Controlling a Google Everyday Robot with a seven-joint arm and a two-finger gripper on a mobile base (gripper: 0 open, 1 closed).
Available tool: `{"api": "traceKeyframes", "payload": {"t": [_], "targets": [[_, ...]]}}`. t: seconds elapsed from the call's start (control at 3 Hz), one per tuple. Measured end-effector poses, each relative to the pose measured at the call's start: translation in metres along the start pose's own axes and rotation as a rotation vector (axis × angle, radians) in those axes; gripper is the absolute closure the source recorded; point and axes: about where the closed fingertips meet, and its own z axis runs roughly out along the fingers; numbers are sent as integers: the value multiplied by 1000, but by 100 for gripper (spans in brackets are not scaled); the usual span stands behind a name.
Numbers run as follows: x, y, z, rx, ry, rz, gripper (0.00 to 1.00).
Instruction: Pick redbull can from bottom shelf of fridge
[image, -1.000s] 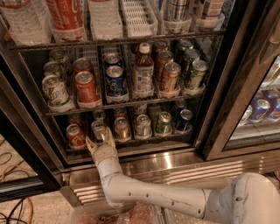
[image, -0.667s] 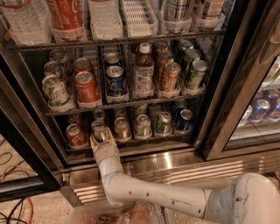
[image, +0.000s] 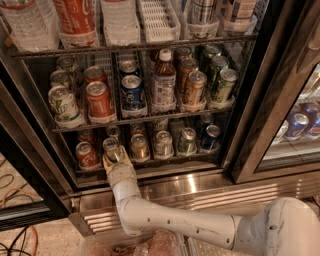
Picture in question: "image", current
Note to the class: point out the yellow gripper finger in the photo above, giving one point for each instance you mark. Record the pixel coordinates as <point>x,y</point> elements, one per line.
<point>108,165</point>
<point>124,156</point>

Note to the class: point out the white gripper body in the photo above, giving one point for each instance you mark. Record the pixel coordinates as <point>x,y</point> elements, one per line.
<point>120,173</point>

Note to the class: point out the silver redbull can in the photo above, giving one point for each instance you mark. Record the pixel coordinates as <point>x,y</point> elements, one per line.
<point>112,150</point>

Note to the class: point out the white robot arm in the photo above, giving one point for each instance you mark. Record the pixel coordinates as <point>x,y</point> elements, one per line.
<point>285,227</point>

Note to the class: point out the gold can bottom shelf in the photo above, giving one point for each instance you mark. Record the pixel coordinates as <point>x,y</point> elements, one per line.
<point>139,148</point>

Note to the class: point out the red can bottom shelf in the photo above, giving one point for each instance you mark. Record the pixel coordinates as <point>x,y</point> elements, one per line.
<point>86,155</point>

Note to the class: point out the silver white can bottom shelf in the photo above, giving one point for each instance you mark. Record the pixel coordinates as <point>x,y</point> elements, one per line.
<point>163,145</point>

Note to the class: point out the steel fridge bottom grille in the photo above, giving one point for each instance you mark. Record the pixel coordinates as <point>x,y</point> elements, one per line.
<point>94,210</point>

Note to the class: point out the red soda can front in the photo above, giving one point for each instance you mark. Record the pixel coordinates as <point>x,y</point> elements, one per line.
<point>100,106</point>

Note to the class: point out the red soda can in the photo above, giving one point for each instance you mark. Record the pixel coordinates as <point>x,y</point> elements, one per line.
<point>95,74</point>
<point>100,106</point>

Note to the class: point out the blue pepsi can front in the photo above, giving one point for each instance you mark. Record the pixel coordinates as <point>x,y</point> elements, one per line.
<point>133,101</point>

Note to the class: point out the blue pepsi can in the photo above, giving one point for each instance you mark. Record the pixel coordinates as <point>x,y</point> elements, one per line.
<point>129,67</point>
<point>133,101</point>

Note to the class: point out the green white 7up can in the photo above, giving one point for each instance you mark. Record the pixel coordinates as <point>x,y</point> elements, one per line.
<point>65,107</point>

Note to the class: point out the green can bottom shelf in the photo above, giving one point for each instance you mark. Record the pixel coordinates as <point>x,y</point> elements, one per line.
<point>187,141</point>

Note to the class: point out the red soda can rear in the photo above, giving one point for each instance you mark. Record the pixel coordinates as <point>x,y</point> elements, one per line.
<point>95,74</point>

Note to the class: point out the blue pepsi can rear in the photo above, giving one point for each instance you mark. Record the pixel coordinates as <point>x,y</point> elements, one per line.
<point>129,67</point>

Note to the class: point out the blue can bottom shelf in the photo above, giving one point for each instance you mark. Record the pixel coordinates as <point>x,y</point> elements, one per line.
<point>210,137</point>

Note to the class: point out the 7up can middle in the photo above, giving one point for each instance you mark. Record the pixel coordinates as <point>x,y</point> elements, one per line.
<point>60,77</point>

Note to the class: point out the orange gold can front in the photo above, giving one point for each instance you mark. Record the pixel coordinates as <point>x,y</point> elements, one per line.
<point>193,97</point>

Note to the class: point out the orange gold can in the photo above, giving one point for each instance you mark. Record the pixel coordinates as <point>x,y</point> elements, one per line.
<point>193,97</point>
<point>186,66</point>

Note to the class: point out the orange gold can middle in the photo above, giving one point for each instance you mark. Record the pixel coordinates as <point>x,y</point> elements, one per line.
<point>186,66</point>

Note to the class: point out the green ginger ale can front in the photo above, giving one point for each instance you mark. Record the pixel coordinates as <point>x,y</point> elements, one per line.
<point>226,80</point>

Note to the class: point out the green can middle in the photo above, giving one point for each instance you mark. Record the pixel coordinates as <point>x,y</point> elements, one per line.
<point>216,65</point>

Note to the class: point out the white plastic shelf tray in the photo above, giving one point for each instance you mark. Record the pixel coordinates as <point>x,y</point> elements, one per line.
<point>160,21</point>

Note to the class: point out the right glass fridge door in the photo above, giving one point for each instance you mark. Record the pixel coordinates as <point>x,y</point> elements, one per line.
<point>267,153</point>

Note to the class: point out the blue pepsi can right fridge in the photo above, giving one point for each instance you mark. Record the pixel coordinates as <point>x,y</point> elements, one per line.
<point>296,125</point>

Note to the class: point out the brown tea bottle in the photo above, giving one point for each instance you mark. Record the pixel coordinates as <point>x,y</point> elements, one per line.
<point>163,82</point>

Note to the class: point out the left clear plastic bin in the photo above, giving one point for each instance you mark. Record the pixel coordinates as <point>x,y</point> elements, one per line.
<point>152,243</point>

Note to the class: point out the clear plastic bin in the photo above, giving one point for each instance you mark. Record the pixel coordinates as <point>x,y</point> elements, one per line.
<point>199,248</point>
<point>152,243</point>

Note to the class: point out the right clear plastic bin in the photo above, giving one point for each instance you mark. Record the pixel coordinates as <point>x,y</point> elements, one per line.
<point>199,248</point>

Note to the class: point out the red coke bottle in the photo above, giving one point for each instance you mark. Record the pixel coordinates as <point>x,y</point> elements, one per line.
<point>77,23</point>

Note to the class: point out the clear water bottle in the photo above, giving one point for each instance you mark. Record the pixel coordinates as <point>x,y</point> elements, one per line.
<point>34,24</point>

